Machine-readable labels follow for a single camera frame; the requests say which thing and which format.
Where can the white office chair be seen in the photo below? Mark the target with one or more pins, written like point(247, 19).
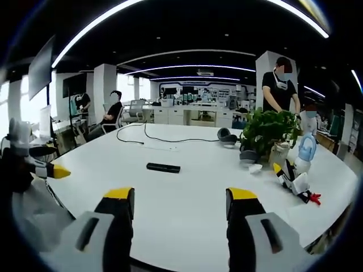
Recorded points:
point(135, 110)

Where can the white power strip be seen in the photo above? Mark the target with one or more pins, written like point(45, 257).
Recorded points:
point(161, 148)

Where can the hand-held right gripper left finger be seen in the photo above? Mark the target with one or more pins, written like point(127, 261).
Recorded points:
point(107, 226)

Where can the green potted plant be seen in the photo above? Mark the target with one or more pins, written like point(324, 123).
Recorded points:
point(263, 127)

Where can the spare hand-held gripper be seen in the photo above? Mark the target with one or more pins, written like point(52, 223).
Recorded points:
point(295, 178)

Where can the white counter desk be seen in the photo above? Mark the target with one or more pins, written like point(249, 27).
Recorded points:
point(175, 114)

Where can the black remote control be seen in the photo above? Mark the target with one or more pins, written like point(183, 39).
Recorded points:
point(163, 168)

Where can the black wall screen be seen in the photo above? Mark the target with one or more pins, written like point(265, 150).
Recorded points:
point(74, 85)

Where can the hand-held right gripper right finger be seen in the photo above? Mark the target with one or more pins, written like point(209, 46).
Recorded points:
point(249, 226)

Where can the grey office chair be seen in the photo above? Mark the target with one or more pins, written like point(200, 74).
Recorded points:
point(117, 123)

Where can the blue and white spray bottle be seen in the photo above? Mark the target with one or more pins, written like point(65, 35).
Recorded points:
point(307, 150)

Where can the ceiling air conditioner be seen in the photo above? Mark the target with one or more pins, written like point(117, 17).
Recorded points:
point(205, 72)

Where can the red clip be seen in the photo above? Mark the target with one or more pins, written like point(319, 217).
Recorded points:
point(315, 198)

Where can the hanging dark monitor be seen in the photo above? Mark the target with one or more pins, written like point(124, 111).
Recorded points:
point(41, 71)

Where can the long ceiling light strip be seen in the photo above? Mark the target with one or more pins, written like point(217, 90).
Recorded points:
point(85, 31)
point(303, 17)

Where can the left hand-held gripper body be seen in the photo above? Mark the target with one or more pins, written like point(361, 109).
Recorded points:
point(21, 139)

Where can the grey padded pouch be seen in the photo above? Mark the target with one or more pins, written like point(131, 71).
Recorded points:
point(248, 156)

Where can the grey headphones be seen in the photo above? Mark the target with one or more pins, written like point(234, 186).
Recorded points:
point(225, 135)

